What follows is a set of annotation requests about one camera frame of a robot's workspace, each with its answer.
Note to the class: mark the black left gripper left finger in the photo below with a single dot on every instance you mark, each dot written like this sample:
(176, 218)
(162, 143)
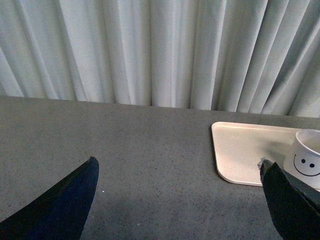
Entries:
(60, 213)

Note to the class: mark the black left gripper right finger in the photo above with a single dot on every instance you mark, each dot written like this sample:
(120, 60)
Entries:
(294, 206)

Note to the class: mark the white smiley mug black handle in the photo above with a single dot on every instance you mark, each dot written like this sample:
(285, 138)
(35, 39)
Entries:
(303, 158)

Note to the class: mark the beige rectangular plastic tray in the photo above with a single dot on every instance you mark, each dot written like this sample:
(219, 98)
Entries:
(239, 148)

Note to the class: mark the pale grey curtain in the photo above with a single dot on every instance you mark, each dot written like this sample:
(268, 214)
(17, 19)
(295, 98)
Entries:
(247, 56)

